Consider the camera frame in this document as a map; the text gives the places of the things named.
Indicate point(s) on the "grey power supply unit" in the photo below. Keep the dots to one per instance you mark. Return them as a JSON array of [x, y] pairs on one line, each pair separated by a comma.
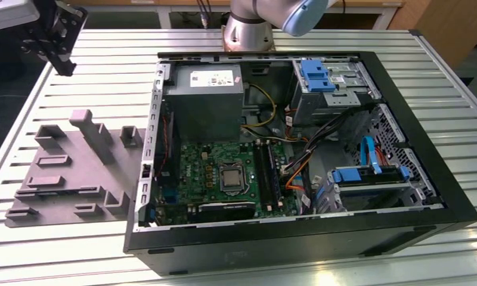
[[207, 119]]

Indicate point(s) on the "CPU socket with silver CPU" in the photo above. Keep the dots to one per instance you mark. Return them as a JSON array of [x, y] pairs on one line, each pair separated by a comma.
[[231, 178]]

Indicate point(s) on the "wooden desk white legs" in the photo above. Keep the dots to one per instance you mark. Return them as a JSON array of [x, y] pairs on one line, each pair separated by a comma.
[[366, 5]]

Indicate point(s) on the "black open PC case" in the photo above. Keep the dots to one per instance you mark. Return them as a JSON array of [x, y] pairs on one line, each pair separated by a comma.
[[263, 247]]

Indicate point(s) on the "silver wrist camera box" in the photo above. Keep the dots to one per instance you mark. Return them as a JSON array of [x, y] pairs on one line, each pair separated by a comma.
[[12, 12]]

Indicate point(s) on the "grey parts rack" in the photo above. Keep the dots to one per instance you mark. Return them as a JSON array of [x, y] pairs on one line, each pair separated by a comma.
[[75, 172]]

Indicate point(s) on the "black RAM slot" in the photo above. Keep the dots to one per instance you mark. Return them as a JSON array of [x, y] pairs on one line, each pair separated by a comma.
[[262, 178]]

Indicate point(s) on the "black graphics card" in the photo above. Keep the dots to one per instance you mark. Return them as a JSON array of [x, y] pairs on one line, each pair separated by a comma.
[[223, 210]]

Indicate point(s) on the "grey metal disk bay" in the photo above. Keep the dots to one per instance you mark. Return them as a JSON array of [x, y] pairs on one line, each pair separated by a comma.
[[378, 186], [342, 101]]

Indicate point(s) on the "blue carrier with disk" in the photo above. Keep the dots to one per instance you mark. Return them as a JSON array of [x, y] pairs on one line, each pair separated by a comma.
[[349, 175]]

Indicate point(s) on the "wooden cabinet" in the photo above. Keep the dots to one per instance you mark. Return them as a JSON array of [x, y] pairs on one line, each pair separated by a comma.
[[454, 29]]

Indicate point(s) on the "green Dell motherboard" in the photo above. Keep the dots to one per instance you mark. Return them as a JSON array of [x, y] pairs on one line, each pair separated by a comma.
[[195, 155]]

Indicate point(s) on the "blue board connector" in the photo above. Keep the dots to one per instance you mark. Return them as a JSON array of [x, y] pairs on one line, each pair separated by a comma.
[[171, 195]]

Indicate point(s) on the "blue plastic drive carrier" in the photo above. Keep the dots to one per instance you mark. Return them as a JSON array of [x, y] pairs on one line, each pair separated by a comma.
[[317, 74]]

